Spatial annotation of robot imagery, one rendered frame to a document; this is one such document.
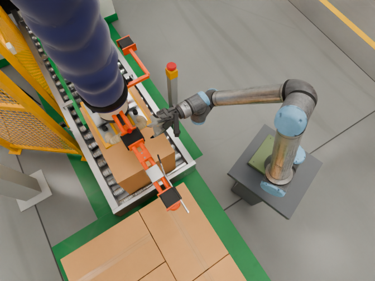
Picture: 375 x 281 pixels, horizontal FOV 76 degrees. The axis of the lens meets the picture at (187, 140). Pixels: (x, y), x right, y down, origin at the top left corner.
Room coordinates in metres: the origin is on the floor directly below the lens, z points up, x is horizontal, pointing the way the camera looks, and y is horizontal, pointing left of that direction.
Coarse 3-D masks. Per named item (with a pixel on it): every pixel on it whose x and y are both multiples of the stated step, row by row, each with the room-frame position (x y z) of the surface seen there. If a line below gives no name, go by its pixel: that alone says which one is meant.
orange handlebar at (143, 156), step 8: (136, 56) 0.94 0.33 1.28; (144, 72) 0.85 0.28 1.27; (136, 80) 0.78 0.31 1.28; (120, 112) 0.58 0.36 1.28; (128, 120) 0.54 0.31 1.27; (120, 128) 0.49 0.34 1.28; (136, 152) 0.37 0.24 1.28; (144, 152) 0.37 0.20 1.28; (144, 160) 0.33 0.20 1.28; (152, 160) 0.33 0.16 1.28; (144, 168) 0.29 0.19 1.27; (168, 184) 0.22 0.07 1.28; (176, 208) 0.12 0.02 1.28
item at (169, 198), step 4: (168, 188) 0.20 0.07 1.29; (160, 192) 0.18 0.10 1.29; (164, 192) 0.18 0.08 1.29; (168, 192) 0.18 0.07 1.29; (172, 192) 0.19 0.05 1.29; (160, 196) 0.16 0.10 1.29; (164, 196) 0.16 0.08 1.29; (168, 196) 0.17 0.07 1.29; (172, 196) 0.17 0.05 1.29; (176, 196) 0.17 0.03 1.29; (164, 200) 0.15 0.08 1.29; (168, 200) 0.15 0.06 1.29; (172, 200) 0.15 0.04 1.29; (176, 200) 0.15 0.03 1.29; (164, 204) 0.13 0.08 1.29; (168, 204) 0.13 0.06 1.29; (172, 204) 0.13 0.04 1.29; (176, 204) 0.14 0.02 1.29; (168, 208) 0.12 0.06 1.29
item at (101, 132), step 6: (84, 108) 0.64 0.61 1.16; (90, 114) 0.61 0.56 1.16; (90, 120) 0.57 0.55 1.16; (96, 126) 0.54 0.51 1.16; (102, 126) 0.53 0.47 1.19; (108, 126) 0.54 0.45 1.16; (102, 132) 0.50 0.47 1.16; (114, 132) 0.51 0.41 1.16; (102, 138) 0.47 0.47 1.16; (108, 144) 0.44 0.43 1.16; (114, 144) 0.44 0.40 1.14
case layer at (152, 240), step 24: (144, 216) 0.12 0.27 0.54; (168, 216) 0.14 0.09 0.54; (192, 216) 0.15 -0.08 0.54; (96, 240) -0.06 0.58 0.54; (120, 240) -0.05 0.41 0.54; (144, 240) -0.04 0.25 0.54; (168, 240) -0.03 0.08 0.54; (192, 240) -0.01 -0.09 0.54; (216, 240) 0.00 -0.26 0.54; (72, 264) -0.22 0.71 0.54; (96, 264) -0.21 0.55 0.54; (120, 264) -0.20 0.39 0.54; (144, 264) -0.19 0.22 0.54; (168, 264) -0.18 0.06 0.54; (192, 264) -0.16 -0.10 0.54; (216, 264) -0.15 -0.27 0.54
